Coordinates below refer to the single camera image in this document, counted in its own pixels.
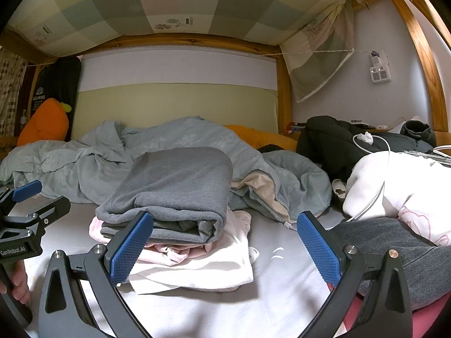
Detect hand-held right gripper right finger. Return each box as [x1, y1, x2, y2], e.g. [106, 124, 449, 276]
[296, 210, 414, 338]

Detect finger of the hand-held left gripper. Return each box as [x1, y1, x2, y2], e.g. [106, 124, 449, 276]
[0, 179, 43, 219]
[6, 195, 72, 234]

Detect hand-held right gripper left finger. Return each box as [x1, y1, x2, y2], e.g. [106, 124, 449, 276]
[36, 210, 154, 338]

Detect grey printed t-shirt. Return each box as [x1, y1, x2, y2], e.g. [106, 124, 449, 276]
[95, 147, 234, 245]

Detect pink folded clothes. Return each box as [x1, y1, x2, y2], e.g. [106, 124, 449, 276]
[89, 209, 252, 264]

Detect white folded clothes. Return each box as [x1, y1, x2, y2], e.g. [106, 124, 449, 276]
[116, 225, 255, 294]

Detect person's left hand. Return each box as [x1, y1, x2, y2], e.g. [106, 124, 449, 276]
[8, 260, 31, 306]

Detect light grey bed sheet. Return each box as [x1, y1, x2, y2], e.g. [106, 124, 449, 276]
[21, 197, 353, 338]

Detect grey-blue duvet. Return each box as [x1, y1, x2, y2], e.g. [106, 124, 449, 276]
[0, 116, 332, 219]

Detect white socks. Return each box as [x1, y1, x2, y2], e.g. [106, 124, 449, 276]
[331, 179, 348, 201]

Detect person's leg in jeans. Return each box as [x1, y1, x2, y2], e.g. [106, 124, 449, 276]
[331, 216, 451, 310]

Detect orange carrot plush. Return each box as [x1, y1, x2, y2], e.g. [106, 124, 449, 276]
[17, 99, 71, 146]

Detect patterned beige curtain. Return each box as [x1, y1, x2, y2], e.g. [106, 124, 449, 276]
[0, 47, 29, 137]

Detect black jacket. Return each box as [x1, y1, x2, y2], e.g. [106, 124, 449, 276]
[296, 115, 437, 184]

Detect yellow pillow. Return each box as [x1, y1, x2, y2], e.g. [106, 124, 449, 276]
[224, 124, 298, 152]

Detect white garment with pink print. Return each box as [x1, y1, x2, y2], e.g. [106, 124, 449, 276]
[343, 150, 451, 247]

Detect red packet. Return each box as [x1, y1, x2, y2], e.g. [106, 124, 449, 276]
[285, 121, 307, 135]

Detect pink cloth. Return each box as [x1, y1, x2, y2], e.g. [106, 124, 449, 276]
[328, 282, 451, 338]

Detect clear plastic case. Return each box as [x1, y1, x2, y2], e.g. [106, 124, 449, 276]
[402, 146, 451, 168]

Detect white and green headboard cushion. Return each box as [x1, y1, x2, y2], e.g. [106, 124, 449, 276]
[72, 51, 282, 138]

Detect checked bed curtain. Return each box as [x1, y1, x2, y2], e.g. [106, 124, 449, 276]
[282, 0, 356, 103]

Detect white power strip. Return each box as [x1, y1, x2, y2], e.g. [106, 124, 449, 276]
[368, 50, 392, 83]

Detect checked fabric canopy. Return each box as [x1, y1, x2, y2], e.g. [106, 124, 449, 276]
[7, 0, 367, 57]

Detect white charger cable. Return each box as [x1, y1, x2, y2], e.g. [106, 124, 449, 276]
[347, 132, 392, 222]

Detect wooden bed frame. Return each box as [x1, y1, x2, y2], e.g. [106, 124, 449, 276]
[0, 0, 451, 159]

